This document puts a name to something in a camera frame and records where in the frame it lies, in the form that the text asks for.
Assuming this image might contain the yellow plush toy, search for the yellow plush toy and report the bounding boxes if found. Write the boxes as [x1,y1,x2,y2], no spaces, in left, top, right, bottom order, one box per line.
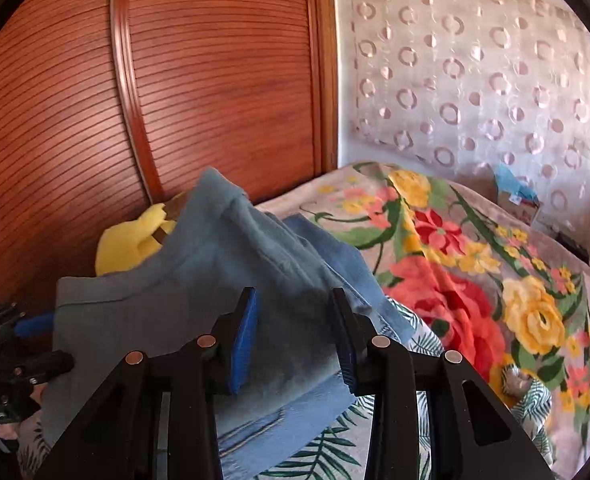
[96,204,178,277]

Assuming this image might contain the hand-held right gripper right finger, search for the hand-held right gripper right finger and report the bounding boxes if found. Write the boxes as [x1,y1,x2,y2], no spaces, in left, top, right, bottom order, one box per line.
[331,287,556,480]

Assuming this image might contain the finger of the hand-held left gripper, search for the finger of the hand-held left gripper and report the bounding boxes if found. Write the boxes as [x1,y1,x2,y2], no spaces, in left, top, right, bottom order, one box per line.
[22,350,74,381]
[15,312,57,337]

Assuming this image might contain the wooden louvered wardrobe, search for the wooden louvered wardrobe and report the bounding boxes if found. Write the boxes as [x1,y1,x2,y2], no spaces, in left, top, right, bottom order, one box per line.
[0,0,340,313]

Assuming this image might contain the grey-blue pants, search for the grey-blue pants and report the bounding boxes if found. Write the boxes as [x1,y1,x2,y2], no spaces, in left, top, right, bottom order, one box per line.
[40,167,357,447]

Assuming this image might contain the small blue box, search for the small blue box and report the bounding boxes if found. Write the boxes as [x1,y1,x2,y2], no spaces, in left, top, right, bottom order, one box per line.
[492,162,542,222]

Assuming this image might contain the stack of folded blue jeans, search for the stack of folded blue jeans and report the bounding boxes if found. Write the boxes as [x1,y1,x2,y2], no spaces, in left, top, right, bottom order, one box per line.
[214,214,417,480]

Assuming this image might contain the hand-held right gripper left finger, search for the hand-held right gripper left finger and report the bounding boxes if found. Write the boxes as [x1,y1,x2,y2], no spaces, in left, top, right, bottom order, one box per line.
[35,287,259,480]

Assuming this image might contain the sheer curtain with circles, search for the sheer curtain with circles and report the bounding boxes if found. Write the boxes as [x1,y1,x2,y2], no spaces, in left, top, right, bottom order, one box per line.
[334,0,590,263]

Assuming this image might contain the floral blanket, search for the floral blanket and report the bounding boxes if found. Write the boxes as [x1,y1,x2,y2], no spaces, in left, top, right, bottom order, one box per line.
[255,161,590,477]

